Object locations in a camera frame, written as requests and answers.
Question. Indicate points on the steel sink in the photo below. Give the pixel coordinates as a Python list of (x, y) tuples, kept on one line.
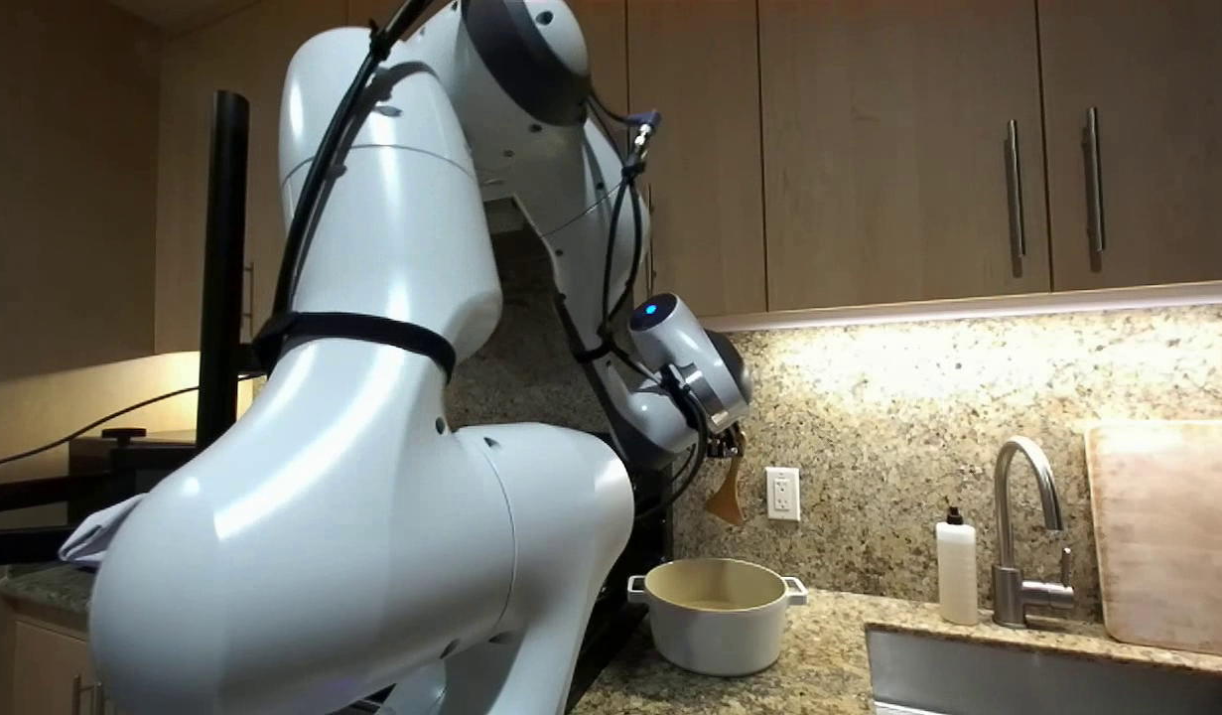
[(1027, 680)]

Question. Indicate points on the wooden cutting board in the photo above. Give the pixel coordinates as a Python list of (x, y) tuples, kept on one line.
[(1166, 536)]

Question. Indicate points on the black stove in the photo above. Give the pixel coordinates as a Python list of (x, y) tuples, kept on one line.
[(655, 521)]

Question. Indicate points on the wide upper cabinet door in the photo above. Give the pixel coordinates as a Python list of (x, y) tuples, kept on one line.
[(898, 149)]

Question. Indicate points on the silver tap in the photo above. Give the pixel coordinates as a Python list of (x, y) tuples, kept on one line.
[(1013, 586)]

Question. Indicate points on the narrow upper cabinet door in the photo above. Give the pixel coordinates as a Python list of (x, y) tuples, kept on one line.
[(700, 149)]

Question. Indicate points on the wooden upper cabinet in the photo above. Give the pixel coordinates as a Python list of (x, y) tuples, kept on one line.
[(869, 149)]

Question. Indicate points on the black stand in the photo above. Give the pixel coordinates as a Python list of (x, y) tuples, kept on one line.
[(223, 248)]

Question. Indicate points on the white wall socket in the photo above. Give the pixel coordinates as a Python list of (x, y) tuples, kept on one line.
[(783, 494)]

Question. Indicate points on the wooden cooking spatula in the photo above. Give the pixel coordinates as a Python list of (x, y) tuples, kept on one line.
[(728, 501)]

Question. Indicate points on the lower cabinet door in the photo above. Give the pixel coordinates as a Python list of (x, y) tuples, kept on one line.
[(40, 670)]

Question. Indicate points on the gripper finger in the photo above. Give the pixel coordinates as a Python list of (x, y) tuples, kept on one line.
[(725, 444)]

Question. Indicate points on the white cloth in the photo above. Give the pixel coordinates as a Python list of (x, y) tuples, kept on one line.
[(99, 531)]

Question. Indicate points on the white pot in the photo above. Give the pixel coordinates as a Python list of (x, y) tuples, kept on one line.
[(715, 636)]

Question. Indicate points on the white soap bottle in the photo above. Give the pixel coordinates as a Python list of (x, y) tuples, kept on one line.
[(957, 576)]

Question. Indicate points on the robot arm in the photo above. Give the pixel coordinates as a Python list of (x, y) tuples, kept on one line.
[(372, 556)]

